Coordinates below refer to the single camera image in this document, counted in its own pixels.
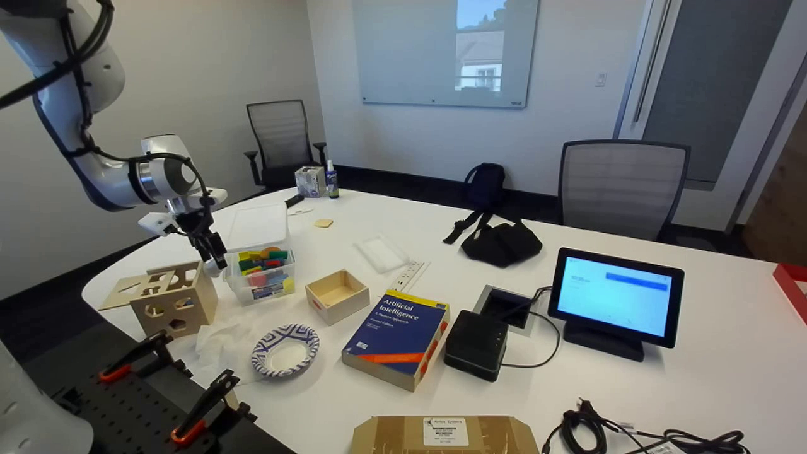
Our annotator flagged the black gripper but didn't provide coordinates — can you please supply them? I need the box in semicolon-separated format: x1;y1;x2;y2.
163;201;231;275

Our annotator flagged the clear container with white lid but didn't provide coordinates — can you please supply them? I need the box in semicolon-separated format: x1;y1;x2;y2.
211;201;300;308

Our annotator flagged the small wooden box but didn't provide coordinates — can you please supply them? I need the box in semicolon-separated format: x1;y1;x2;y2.
301;268;373;327

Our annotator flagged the wooden shape sorter box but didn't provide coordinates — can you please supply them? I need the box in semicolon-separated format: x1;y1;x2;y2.
98;260;222;342

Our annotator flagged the small black box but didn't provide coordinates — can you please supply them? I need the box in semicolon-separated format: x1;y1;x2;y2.
440;308;512;384

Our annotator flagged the flat cardboard box with label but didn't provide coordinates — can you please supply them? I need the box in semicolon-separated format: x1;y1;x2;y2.
344;413;540;454

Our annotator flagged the crumpled clear plastic bag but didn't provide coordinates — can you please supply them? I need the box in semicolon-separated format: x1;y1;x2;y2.
188;312;264;373

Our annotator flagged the black mesh office chair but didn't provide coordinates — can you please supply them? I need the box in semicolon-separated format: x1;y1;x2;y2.
241;99;329;192

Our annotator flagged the small spray bottle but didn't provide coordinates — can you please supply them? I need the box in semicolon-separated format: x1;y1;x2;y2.
322;157;340;201

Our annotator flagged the folded white napkin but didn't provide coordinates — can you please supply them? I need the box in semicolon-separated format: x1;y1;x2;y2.
352;236;407;278

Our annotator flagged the red black clamp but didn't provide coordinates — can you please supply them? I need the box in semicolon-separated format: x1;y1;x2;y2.
48;367;296;454

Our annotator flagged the clear plastic ruler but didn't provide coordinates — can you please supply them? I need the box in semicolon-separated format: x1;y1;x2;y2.
387;257;427;291

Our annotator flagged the blue hardcover textbook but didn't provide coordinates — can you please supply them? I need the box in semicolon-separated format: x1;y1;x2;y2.
337;288;451;394

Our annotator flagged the white plastic chair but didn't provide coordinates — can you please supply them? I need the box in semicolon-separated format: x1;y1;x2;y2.
0;341;96;454

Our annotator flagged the black fabric bag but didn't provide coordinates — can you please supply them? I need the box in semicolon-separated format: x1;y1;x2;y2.
440;160;545;270

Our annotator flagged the table power socket hatch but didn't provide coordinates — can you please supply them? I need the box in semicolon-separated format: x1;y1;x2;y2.
472;283;536;331

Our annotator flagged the black tablet screen on stand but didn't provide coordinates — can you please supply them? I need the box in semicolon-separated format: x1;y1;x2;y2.
545;244;685;363

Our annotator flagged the grey mesh office chair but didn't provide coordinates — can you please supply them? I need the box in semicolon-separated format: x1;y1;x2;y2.
556;136;694;242

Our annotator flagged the red object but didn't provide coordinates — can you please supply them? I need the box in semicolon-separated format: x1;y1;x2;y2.
772;260;807;327

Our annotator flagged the orange handled black clamp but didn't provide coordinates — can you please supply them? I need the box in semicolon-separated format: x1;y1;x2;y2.
168;367;257;448
96;331;193;389

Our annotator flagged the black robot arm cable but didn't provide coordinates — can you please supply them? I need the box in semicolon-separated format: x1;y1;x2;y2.
0;0;211;222

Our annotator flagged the wall whiteboard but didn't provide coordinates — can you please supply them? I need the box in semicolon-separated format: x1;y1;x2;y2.
351;0;541;112

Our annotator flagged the black tablet cable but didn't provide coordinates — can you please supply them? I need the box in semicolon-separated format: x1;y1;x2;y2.
499;284;565;370

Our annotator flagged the coiled black cable bundle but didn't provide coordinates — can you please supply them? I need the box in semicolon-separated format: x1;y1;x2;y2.
540;395;609;454

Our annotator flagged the loose black cable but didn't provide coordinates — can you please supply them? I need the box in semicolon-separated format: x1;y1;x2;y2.
603;416;750;454

